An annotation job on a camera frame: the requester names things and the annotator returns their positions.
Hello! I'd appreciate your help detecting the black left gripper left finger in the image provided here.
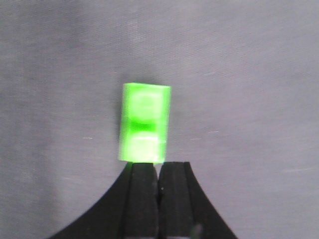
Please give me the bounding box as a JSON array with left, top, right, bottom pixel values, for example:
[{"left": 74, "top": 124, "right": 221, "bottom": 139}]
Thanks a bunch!
[{"left": 52, "top": 163, "right": 159, "bottom": 239}]

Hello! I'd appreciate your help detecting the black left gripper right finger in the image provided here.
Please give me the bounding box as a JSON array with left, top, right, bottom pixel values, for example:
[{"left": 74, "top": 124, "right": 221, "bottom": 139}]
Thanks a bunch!
[{"left": 159, "top": 162, "right": 237, "bottom": 239}]

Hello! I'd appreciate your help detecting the green block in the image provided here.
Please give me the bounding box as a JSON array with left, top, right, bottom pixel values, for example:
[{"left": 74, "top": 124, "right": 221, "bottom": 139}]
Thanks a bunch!
[{"left": 119, "top": 82, "right": 171, "bottom": 164}]

